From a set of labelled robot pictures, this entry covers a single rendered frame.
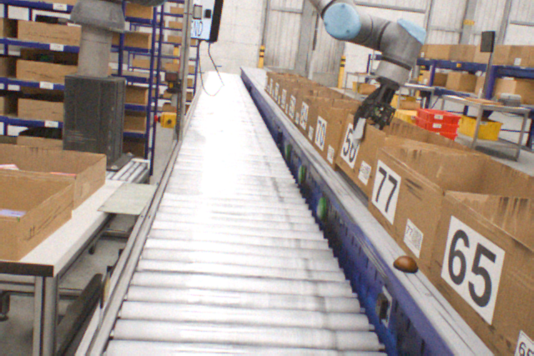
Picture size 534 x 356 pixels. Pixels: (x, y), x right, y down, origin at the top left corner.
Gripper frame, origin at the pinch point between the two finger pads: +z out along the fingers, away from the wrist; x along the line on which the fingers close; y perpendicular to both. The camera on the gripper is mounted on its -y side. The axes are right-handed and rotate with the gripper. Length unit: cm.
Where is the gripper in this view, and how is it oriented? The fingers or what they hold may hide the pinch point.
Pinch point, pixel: (358, 145)
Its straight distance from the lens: 150.0
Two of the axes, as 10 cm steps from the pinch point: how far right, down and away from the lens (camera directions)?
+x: 9.2, 3.4, 1.6
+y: 1.0, 2.1, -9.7
